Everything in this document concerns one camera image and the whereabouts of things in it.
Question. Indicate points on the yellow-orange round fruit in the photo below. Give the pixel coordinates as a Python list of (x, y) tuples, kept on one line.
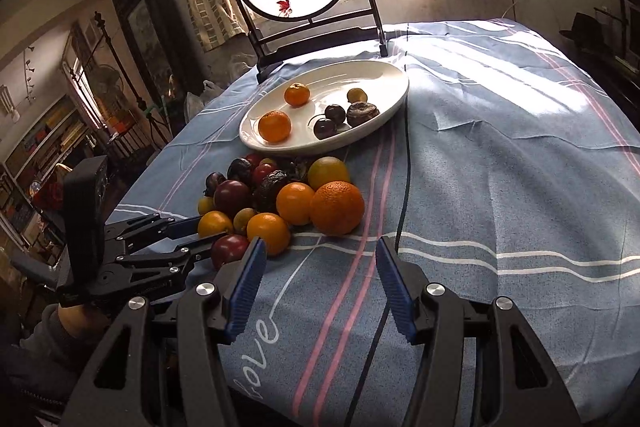
[(215, 224)]

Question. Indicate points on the wrinkled dark passion fruit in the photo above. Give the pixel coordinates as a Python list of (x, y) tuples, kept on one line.
[(240, 169), (295, 168), (270, 189), (362, 113)]

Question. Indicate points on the person's left forearm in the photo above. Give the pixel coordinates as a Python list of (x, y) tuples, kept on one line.
[(50, 337)]

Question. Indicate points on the small dark plum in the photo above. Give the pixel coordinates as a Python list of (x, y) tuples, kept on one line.
[(215, 182)]

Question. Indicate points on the white oval plate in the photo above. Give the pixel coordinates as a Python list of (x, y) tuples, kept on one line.
[(345, 77)]

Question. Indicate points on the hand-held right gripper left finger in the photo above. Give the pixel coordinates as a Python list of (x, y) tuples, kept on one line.
[(247, 287)]

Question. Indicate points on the small yellow-green fruit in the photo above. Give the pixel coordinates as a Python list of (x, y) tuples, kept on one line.
[(205, 205), (244, 219), (268, 162), (357, 95)]

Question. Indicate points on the floor fan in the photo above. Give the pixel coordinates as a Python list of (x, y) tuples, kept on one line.
[(106, 82)]

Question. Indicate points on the blue striped tablecloth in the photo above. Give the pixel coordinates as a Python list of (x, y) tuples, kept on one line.
[(475, 187)]

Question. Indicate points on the large orange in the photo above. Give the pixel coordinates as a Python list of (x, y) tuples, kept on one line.
[(336, 208)]

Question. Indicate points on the dark cherry with stem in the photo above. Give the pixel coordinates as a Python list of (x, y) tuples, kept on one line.
[(334, 112), (325, 128)]

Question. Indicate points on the dark framed wall picture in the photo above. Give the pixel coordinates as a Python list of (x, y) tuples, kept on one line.
[(145, 27)]

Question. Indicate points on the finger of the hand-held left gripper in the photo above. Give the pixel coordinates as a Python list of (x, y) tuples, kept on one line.
[(200, 249), (182, 223)]

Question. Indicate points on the tangerine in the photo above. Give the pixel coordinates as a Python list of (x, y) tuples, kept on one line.
[(297, 95), (268, 233), (295, 203), (274, 126)]

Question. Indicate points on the large dark red plum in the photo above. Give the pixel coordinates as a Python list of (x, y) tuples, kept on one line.
[(231, 198)]

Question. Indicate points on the black hat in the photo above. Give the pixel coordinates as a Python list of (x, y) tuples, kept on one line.
[(582, 27)]

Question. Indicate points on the bookshelf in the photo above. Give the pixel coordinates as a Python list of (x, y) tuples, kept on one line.
[(45, 142)]

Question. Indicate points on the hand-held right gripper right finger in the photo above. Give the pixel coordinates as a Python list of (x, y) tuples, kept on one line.
[(395, 292)]

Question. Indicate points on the yellow-green citrus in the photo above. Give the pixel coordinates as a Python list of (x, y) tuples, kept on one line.
[(328, 172)]

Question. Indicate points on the small red plum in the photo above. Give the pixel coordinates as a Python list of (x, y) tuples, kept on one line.
[(252, 159), (262, 173)]

